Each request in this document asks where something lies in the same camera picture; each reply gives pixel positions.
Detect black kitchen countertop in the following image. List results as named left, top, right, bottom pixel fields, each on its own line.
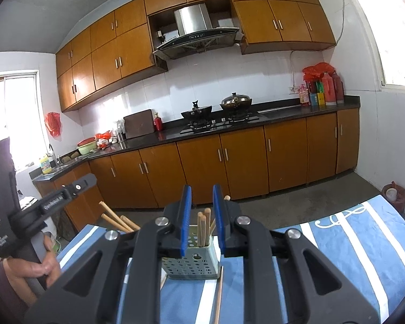
left=29, top=96, right=361, bottom=179

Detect black gas stove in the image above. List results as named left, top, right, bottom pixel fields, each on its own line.
left=180, top=114, right=260, bottom=133

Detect yellow detergent bottle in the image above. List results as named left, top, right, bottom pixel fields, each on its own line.
left=39, top=153, right=53, bottom=175

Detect red plastic bag on wall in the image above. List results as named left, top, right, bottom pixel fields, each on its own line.
left=45, top=112, right=61, bottom=138

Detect metal faucet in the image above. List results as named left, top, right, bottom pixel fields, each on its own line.
left=48, top=143, right=60, bottom=166

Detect green basin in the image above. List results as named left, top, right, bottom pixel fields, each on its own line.
left=77, top=137, right=98, bottom=156

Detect dark red thermos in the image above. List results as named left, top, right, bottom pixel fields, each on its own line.
left=334, top=74, right=345, bottom=104

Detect steel sink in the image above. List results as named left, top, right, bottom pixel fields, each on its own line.
left=50, top=155, right=88, bottom=173

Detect dark brown cutting board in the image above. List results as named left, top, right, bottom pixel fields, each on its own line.
left=123, top=109, right=155, bottom=139

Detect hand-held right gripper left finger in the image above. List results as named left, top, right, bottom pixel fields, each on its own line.
left=23, top=185, right=192, bottom=324

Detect blue white striped tablecloth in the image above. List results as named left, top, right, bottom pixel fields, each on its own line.
left=56, top=196, right=405, bottom=324

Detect window above sink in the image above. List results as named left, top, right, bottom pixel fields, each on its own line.
left=0, top=71, right=51, bottom=193

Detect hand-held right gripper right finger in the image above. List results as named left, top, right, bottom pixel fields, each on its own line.
left=211, top=184, right=383, bottom=324

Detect green perforated chopstick holder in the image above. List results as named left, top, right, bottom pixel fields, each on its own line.
left=160, top=224, right=222, bottom=281

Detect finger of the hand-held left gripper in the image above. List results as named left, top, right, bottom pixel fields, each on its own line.
left=16, top=173, right=98, bottom=226

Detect maroon bin with cup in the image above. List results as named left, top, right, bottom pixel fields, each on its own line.
left=381, top=181, right=405, bottom=214

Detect red white plastic bag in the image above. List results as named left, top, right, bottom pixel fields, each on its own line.
left=94, top=131, right=112, bottom=150

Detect wok with metal lid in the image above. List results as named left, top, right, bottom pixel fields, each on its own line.
left=220, top=92, right=252, bottom=112

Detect bright window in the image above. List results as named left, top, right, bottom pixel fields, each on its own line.
left=341, top=0, right=405, bottom=92

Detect person's left hand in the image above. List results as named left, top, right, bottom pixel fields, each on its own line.
left=7, top=235, right=60, bottom=306

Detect brown wooden upper cabinets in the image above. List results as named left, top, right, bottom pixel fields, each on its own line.
left=56, top=0, right=336, bottom=113

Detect black wok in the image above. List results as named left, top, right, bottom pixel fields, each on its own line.
left=180, top=100, right=212, bottom=119

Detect red plastic bag over utensils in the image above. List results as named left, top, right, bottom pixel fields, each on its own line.
left=303, top=62, right=335, bottom=82

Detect steel range hood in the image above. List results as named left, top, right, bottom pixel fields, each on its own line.
left=152, top=3, right=245, bottom=60

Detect brown wooden base cabinets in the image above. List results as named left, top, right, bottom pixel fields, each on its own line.
left=34, top=108, right=360, bottom=233

